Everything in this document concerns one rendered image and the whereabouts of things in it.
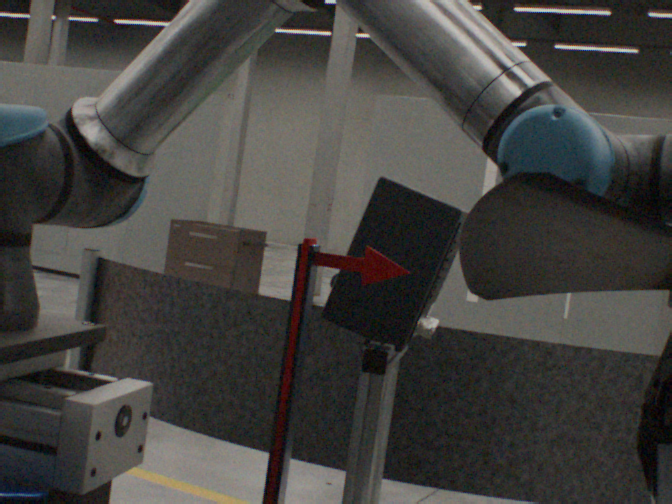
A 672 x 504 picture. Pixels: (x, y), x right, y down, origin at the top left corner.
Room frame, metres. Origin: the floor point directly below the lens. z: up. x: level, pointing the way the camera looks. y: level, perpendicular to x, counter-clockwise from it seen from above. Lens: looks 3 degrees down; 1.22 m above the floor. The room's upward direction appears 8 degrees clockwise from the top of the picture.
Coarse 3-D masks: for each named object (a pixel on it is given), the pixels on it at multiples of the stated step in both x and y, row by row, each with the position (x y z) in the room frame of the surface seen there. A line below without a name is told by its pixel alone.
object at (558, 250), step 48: (528, 192) 0.45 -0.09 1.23; (576, 192) 0.43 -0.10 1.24; (480, 240) 0.54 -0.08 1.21; (528, 240) 0.53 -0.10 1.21; (576, 240) 0.50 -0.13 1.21; (624, 240) 0.48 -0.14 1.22; (480, 288) 0.62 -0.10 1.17; (528, 288) 0.62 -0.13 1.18; (576, 288) 0.61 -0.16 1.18; (624, 288) 0.60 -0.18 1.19
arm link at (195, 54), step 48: (192, 0) 1.02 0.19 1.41; (240, 0) 0.99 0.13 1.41; (288, 0) 0.98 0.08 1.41; (192, 48) 1.01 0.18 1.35; (240, 48) 1.02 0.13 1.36; (144, 96) 1.04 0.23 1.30; (192, 96) 1.04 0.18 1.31; (96, 144) 1.05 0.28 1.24; (144, 144) 1.07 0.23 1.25; (96, 192) 1.08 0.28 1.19; (144, 192) 1.15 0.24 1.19
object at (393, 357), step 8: (384, 344) 1.13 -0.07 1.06; (368, 352) 1.09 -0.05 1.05; (376, 352) 1.09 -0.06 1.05; (384, 352) 1.09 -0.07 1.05; (392, 352) 1.13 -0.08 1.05; (368, 360) 1.09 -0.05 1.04; (376, 360) 1.09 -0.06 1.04; (384, 360) 1.09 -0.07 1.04; (392, 360) 1.14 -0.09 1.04; (368, 368) 1.09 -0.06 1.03; (376, 368) 1.09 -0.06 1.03; (384, 368) 1.09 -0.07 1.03
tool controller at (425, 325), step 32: (384, 192) 1.15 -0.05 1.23; (416, 192) 1.14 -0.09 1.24; (384, 224) 1.15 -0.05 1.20; (416, 224) 1.14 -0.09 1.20; (448, 224) 1.13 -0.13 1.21; (352, 256) 1.15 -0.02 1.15; (384, 256) 1.15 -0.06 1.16; (416, 256) 1.14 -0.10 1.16; (448, 256) 1.18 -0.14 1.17; (352, 288) 1.15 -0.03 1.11; (384, 288) 1.15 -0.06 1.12; (416, 288) 1.14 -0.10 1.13; (352, 320) 1.15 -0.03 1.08; (384, 320) 1.14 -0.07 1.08; (416, 320) 1.15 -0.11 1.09
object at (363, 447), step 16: (368, 384) 1.09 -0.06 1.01; (384, 384) 1.09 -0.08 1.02; (368, 400) 1.10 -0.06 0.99; (384, 400) 1.11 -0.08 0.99; (368, 416) 1.10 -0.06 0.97; (352, 432) 1.09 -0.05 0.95; (368, 432) 1.09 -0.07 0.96; (352, 448) 1.09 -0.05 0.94; (368, 448) 1.09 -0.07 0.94; (352, 464) 1.09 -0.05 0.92; (368, 464) 1.09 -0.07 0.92; (352, 480) 1.09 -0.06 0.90; (368, 480) 1.09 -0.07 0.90; (352, 496) 1.09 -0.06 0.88; (368, 496) 1.09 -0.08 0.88
